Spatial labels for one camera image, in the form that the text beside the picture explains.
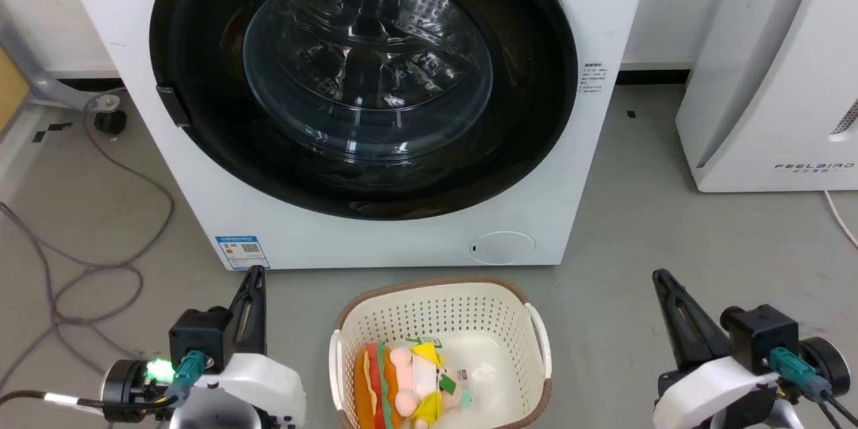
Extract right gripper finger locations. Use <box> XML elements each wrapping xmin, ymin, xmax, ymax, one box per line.
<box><xmin>674</xmin><ymin>280</ymin><xmax>731</xmax><ymax>367</ymax></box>
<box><xmin>652</xmin><ymin>269</ymin><xmax>698</xmax><ymax>372</ymax></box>

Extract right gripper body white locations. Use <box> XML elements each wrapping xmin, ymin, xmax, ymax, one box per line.
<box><xmin>653</xmin><ymin>336</ymin><xmax>852</xmax><ymax>429</ymax></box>

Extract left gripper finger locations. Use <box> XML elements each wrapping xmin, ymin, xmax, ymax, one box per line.
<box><xmin>247</xmin><ymin>265</ymin><xmax>267</xmax><ymax>356</ymax></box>
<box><xmin>227</xmin><ymin>282</ymin><xmax>254</xmax><ymax>357</ymax></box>

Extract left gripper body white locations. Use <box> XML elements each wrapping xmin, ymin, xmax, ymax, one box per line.
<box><xmin>102</xmin><ymin>351</ymin><xmax>308</xmax><ymax>429</ymax></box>

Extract white front-load washing machine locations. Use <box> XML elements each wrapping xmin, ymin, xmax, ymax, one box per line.
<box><xmin>54</xmin><ymin>0</ymin><xmax>654</xmax><ymax>271</ymax></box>

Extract black round washer door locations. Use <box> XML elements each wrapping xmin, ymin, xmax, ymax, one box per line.
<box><xmin>149</xmin><ymin>0</ymin><xmax>578</xmax><ymax>221</ymax></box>

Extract blue energy label sticker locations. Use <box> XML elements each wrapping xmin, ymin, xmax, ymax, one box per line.
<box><xmin>214</xmin><ymin>235</ymin><xmax>271</xmax><ymax>271</ymax></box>

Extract plush hamburger toy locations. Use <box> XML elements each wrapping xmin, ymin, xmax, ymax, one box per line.
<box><xmin>353</xmin><ymin>342</ymin><xmax>403</xmax><ymax>429</ymax></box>

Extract plush doll yellow clothes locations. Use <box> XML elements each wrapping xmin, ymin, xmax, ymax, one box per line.
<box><xmin>389</xmin><ymin>339</ymin><xmax>473</xmax><ymax>429</ymax></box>

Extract white perforated laundry basket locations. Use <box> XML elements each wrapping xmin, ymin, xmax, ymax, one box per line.
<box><xmin>328</xmin><ymin>276</ymin><xmax>553</xmax><ymax>429</ymax></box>

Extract round white filter cover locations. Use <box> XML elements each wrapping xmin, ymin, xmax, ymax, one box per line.
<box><xmin>469</xmin><ymin>231</ymin><xmax>536</xmax><ymax>265</ymax></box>

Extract black caster wheel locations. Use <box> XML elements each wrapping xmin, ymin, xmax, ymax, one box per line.
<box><xmin>94</xmin><ymin>109</ymin><xmax>128</xmax><ymax>135</ymax></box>

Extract white Feelbird appliance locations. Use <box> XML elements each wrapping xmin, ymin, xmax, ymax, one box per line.
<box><xmin>675</xmin><ymin>0</ymin><xmax>858</xmax><ymax>193</ymax></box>

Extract grey floor cable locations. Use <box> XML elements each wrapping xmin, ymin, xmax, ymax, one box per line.
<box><xmin>0</xmin><ymin>88</ymin><xmax>176</xmax><ymax>393</ymax></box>

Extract white floor cable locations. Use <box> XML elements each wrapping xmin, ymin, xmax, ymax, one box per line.
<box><xmin>823</xmin><ymin>189</ymin><xmax>858</xmax><ymax>249</ymax></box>

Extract black cable with white tag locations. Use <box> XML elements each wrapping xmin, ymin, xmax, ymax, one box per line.
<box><xmin>0</xmin><ymin>389</ymin><xmax>176</xmax><ymax>411</ymax></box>

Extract black rectangular plastic piece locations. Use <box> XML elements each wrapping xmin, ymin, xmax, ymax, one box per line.
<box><xmin>156</xmin><ymin>84</ymin><xmax>191</xmax><ymax>128</ymax></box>

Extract grey metal frame leg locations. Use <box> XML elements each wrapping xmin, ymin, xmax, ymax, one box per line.
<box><xmin>0</xmin><ymin>13</ymin><xmax>123</xmax><ymax>113</ymax></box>

